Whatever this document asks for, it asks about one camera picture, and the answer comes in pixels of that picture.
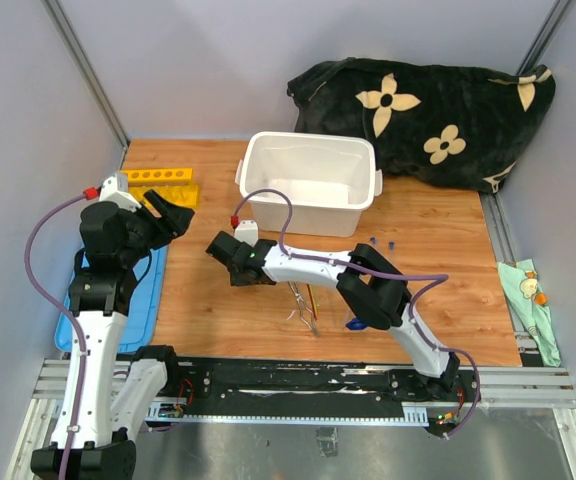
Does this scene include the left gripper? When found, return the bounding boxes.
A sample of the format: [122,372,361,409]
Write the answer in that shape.
[119,189,194,266]

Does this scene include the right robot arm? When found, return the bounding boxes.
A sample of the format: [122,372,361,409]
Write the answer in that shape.
[206,231,460,400]

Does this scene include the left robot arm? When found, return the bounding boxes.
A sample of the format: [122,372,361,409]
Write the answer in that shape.
[30,190,194,479]

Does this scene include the yellow test tube rack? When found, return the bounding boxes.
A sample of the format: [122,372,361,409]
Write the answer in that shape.
[121,168,200,208]

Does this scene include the red yellow green spatula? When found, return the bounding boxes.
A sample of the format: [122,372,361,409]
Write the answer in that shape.
[306,284,318,321]

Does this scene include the metal crucible tongs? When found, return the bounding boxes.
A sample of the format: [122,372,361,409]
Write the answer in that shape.
[288,282,319,338]

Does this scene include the blue plastic tray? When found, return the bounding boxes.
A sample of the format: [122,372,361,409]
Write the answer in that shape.
[54,242,169,355]

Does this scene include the white plastic bin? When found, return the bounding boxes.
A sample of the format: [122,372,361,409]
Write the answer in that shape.
[235,132,383,238]

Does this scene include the graduated cylinder blue base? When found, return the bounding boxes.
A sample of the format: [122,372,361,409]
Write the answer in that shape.
[344,311,368,331]

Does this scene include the black floral blanket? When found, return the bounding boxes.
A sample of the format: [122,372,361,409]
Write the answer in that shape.
[287,57,556,194]

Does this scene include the green printed cloth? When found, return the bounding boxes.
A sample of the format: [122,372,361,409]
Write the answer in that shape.
[497,259,561,367]

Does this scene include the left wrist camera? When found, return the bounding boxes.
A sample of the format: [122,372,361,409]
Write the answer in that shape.
[83,172,142,212]

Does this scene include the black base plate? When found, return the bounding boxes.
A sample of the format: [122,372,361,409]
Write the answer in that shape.
[146,357,472,425]

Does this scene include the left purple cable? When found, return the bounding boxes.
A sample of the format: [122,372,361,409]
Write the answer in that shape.
[23,192,179,480]

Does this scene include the purple cable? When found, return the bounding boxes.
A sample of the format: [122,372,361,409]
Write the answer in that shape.
[23,192,179,480]
[235,188,483,441]

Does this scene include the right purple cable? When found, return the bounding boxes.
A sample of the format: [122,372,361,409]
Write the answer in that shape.
[235,188,483,441]

